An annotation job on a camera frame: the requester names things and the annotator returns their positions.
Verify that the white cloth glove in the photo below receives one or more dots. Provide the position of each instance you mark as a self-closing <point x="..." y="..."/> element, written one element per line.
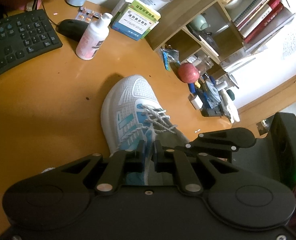
<point x="229" y="105"/>

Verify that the white charger cube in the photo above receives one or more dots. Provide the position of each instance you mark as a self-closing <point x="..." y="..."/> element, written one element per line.
<point x="196" y="102"/>

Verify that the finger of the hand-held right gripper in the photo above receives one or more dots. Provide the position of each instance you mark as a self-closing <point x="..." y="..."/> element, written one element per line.
<point x="213" y="142"/>

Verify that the wooden desk shelf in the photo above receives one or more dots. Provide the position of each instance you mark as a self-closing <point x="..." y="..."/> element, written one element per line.
<point x="178" y="22"/>

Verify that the white shoelace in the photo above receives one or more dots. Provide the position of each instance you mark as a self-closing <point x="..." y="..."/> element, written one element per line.
<point x="151" y="110"/>

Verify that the black calculator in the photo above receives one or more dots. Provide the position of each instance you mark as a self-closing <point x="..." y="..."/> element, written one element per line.
<point x="213" y="110"/>

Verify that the red apple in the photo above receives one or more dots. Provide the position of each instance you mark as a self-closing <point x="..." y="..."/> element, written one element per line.
<point x="188" y="73"/>

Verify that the blue plastic tube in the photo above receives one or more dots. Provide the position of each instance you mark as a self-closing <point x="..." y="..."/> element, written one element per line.
<point x="191" y="87"/>

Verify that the white blue sneaker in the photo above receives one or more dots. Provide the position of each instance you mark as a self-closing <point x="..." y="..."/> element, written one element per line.
<point x="123" y="100"/>

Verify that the row of books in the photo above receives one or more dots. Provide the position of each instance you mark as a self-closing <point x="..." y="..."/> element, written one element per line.
<point x="260" y="12"/>

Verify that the blue white medicine box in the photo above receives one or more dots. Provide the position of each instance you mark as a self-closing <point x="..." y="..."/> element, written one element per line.
<point x="138" y="22"/>

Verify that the white lotion bottle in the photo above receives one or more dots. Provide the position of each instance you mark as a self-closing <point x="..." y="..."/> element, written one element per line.
<point x="92" y="38"/>

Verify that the pale green teapot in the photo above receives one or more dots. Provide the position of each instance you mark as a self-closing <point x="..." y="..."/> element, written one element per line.
<point x="199" y="21"/>

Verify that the black keyboard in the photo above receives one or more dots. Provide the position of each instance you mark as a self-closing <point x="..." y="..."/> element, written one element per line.
<point x="17" y="40"/>

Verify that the small white bottle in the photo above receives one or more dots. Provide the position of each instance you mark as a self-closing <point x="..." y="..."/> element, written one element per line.
<point x="222" y="85"/>

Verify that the yellow toy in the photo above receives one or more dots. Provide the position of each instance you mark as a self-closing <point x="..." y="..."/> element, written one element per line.
<point x="198" y="83"/>

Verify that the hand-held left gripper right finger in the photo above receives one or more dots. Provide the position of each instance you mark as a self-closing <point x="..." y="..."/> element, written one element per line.
<point x="157" y="155"/>

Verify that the wooden door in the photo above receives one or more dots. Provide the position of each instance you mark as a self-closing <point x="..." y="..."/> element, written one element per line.
<point x="275" y="100"/>

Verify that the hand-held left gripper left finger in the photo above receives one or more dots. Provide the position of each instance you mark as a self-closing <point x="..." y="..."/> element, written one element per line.
<point x="143" y="155"/>

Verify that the black computer mouse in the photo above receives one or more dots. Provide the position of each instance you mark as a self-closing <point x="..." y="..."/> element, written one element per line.
<point x="70" y="27"/>

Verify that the glass jar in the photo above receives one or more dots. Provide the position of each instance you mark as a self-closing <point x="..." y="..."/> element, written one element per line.
<point x="204" y="63"/>

